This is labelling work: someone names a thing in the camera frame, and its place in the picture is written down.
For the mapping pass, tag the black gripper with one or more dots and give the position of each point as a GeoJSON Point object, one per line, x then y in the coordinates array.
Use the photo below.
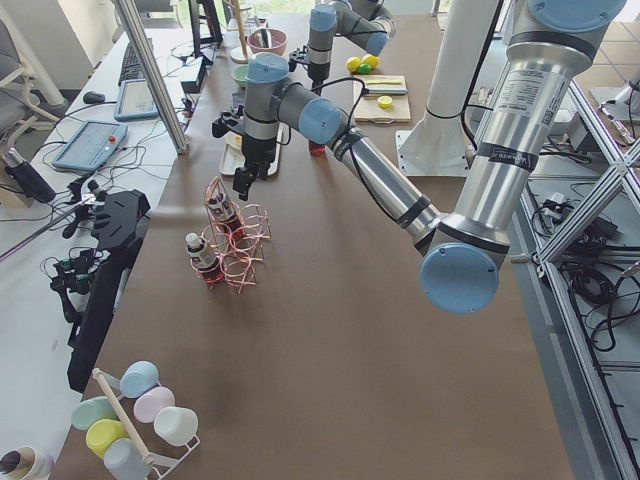
{"type": "Point", "coordinates": [259, 150]}
{"type": "Point", "coordinates": [317, 70]}

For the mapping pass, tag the tea bottle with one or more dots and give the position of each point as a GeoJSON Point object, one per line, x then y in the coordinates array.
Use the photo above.
{"type": "Point", "coordinates": [316, 149]}
{"type": "Point", "coordinates": [225, 215]}
{"type": "Point", "coordinates": [203, 258]}

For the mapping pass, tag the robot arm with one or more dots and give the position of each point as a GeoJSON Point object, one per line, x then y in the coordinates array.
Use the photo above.
{"type": "Point", "coordinates": [367, 24]}
{"type": "Point", "coordinates": [455, 210]}

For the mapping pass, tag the white serving tray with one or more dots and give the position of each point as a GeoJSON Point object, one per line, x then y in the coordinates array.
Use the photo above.
{"type": "Point", "coordinates": [232, 159]}

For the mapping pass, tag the tea bottle front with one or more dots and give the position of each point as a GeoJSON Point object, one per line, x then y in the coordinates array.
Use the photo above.
{"type": "Point", "coordinates": [203, 258]}

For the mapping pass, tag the white round plate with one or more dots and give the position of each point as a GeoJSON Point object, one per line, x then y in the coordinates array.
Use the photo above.
{"type": "Point", "coordinates": [234, 140]}

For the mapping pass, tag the yellow lemon upper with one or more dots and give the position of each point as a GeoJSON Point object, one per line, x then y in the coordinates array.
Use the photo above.
{"type": "Point", "coordinates": [353, 63]}

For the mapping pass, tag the yellow lemon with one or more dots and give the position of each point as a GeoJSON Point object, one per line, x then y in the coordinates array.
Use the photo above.
{"type": "Point", "coordinates": [353, 63]}
{"type": "Point", "coordinates": [371, 60]}

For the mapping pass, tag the green lime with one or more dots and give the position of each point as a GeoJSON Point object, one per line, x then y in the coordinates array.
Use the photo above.
{"type": "Point", "coordinates": [364, 69]}

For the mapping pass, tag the yellow plastic knife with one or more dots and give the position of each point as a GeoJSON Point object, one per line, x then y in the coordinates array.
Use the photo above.
{"type": "Point", "coordinates": [383, 80]}

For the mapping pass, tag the yellow lemon lower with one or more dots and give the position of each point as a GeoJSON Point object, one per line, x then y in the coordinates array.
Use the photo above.
{"type": "Point", "coordinates": [371, 60]}

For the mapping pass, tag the metal ice scoop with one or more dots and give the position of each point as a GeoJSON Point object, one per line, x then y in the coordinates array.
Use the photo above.
{"type": "Point", "coordinates": [264, 38]}

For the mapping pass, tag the pink ice bowl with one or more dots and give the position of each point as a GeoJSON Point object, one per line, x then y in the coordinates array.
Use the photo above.
{"type": "Point", "coordinates": [279, 42]}

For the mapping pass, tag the wooden cutting board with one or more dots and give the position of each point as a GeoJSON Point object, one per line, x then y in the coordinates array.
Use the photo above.
{"type": "Point", "coordinates": [368, 110]}

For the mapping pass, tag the half lemon slice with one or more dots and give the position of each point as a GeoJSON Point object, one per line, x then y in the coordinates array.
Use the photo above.
{"type": "Point", "coordinates": [385, 102]}

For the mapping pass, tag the mint green bowl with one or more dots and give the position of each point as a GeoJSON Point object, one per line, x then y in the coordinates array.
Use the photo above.
{"type": "Point", "coordinates": [239, 75]}

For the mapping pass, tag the wooden mug tree stand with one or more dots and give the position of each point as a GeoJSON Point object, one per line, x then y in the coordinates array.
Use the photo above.
{"type": "Point", "coordinates": [239, 13]}

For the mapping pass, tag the steel cylindrical muddler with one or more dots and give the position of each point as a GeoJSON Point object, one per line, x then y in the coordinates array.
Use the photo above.
{"type": "Point", "coordinates": [387, 89]}

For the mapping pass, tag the blue teach pendant far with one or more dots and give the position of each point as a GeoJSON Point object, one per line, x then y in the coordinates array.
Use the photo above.
{"type": "Point", "coordinates": [135, 101]}

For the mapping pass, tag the blue teach pendant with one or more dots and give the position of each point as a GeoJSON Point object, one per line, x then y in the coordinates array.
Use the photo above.
{"type": "Point", "coordinates": [135, 101]}
{"type": "Point", "coordinates": [91, 146]}

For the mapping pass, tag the black keyboard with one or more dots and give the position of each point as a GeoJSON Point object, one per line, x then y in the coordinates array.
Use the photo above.
{"type": "Point", "coordinates": [131, 68]}

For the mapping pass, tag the blue teach pendant near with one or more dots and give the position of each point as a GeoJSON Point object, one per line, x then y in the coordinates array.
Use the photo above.
{"type": "Point", "coordinates": [91, 146]}

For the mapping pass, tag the black computer mouse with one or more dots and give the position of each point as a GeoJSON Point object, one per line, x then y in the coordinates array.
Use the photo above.
{"type": "Point", "coordinates": [93, 97]}

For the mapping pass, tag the black water bottle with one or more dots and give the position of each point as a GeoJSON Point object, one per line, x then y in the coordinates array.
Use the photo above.
{"type": "Point", "coordinates": [29, 180]}

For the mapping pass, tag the light blue cup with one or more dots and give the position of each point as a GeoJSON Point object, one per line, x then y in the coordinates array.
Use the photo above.
{"type": "Point", "coordinates": [140, 377]}

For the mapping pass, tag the pink cup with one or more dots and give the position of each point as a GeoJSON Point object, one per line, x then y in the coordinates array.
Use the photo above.
{"type": "Point", "coordinates": [149, 404]}

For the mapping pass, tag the white cup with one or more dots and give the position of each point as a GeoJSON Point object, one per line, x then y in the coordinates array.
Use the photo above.
{"type": "Point", "coordinates": [176, 425]}

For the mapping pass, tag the mint green cup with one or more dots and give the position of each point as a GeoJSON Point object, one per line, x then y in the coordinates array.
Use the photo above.
{"type": "Point", "coordinates": [90, 411]}

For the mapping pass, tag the yellow green cup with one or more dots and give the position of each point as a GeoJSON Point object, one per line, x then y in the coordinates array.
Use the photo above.
{"type": "Point", "coordinates": [102, 434]}

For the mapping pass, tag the grey blue cup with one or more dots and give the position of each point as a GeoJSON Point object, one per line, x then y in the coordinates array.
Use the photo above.
{"type": "Point", "coordinates": [123, 461]}

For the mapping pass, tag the paper tape roll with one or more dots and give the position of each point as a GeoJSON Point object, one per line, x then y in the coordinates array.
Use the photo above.
{"type": "Point", "coordinates": [26, 463]}

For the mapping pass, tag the copper wire bottle rack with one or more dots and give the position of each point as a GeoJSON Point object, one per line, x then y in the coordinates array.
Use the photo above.
{"type": "Point", "coordinates": [238, 258]}

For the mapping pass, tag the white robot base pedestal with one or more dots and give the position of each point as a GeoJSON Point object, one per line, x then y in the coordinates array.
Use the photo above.
{"type": "Point", "coordinates": [437, 145]}

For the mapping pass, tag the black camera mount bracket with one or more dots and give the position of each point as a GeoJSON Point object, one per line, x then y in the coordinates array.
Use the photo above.
{"type": "Point", "coordinates": [119, 228]}

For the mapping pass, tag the aluminium frame post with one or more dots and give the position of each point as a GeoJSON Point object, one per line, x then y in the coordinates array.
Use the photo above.
{"type": "Point", "coordinates": [133, 26]}

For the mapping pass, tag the wooden rack handle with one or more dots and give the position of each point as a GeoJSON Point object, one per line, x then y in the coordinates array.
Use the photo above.
{"type": "Point", "coordinates": [101, 378]}

